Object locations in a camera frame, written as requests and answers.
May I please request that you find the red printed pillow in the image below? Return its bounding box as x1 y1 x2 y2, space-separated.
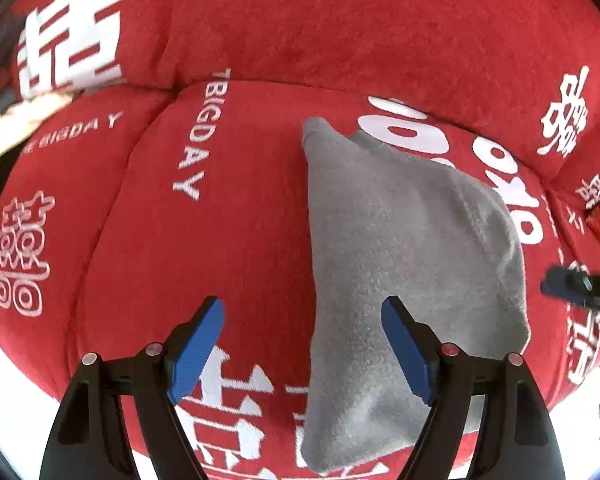
10 0 600 186

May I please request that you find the beige cloth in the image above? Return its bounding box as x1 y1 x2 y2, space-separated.
0 92 76 171

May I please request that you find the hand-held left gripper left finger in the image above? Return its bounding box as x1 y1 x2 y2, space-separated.
39 296 225 480

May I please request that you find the red printed blanket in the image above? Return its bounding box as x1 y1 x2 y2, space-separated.
0 80 600 480

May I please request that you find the grey small garment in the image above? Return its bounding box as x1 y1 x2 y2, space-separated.
300 117 531 473

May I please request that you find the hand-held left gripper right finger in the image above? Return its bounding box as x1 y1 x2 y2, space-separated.
382 296 566 480

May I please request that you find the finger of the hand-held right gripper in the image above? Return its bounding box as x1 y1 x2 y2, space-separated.
540 265 600 315

